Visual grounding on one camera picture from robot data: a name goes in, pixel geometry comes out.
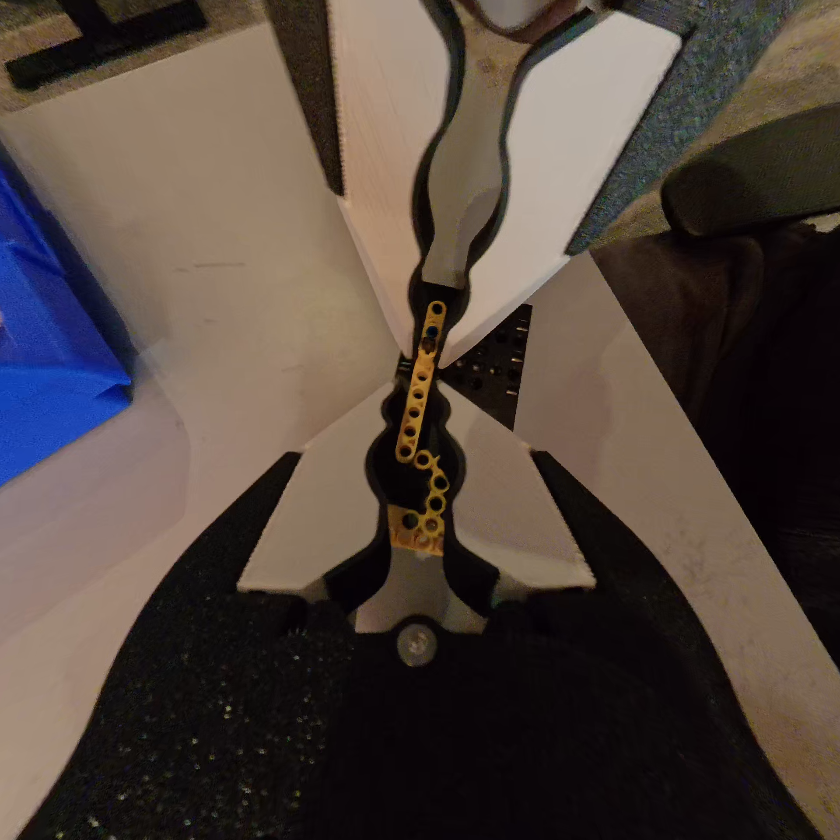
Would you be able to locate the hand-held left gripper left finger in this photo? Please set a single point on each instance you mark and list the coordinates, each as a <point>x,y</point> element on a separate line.
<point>315,525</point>

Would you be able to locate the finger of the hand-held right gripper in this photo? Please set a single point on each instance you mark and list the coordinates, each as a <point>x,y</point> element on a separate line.
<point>380,131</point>
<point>564,151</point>

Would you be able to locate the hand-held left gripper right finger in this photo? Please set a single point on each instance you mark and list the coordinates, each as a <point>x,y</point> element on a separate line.
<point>518,525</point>

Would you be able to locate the yellow and black brick assembly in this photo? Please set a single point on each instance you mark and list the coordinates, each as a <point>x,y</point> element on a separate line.
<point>499,400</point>

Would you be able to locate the yellow perforated beam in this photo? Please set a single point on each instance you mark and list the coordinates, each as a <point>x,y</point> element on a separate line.
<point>420,394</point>

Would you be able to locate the black chair armrest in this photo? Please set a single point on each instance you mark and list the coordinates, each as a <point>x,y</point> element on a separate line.
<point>754,177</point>

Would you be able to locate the person's leg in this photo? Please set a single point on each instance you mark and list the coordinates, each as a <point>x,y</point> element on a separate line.
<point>676,315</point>

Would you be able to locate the black legged wooden desk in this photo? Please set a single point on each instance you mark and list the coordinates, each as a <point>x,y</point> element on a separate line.
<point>105,43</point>

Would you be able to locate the blue storage bin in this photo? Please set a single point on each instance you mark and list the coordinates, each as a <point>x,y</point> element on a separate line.
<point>46,361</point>

